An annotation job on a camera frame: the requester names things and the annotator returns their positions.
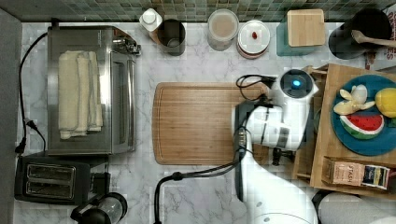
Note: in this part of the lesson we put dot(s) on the teal canister wooden lid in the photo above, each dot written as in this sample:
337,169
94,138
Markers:
301,32

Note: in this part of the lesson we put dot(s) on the pink tea box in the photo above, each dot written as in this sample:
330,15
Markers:
342,172

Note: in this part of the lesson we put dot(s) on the black utensil holder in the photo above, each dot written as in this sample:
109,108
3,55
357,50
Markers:
371,22

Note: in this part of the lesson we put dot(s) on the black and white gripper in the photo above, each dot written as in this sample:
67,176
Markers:
278,154

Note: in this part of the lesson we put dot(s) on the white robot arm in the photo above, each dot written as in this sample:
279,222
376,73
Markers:
276,120

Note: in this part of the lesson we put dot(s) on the toy peeled banana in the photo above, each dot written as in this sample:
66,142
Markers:
353,101

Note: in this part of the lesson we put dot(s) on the white capped bottle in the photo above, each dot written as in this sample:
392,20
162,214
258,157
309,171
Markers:
151,21

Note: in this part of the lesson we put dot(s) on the wooden cutting board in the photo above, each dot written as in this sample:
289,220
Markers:
192,121

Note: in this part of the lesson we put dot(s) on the toy yellow lemon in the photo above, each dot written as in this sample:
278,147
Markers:
385,101

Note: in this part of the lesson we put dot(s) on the clear jar with lid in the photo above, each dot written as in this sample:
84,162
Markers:
222,29

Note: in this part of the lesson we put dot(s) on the toy watermelon slice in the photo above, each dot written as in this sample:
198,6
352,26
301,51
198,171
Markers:
363,127

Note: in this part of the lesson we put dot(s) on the wooden shelf cabinet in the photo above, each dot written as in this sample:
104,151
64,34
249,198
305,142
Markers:
331,78

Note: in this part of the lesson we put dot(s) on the white lidded container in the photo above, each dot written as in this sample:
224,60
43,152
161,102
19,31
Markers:
253,39

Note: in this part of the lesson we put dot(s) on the dark metal cup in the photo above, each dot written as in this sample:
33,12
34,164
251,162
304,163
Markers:
172,35

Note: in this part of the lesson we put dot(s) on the wooden spoon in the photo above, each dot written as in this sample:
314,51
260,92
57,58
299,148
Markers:
361,38

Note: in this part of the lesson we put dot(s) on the wooden drawer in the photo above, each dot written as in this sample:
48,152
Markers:
305,155

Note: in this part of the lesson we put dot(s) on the black two-slot toaster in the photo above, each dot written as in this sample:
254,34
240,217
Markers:
54,181

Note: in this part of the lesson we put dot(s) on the black coffee grinder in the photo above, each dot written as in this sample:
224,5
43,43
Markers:
109,208

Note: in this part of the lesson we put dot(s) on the green bowl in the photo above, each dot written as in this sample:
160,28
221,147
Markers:
316,120

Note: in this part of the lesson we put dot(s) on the silver toaster oven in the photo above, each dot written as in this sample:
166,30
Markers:
116,52

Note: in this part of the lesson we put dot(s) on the dark tea packet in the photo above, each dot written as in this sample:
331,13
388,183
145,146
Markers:
376,176

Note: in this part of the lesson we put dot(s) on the folded beige towel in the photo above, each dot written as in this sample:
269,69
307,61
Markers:
79,100

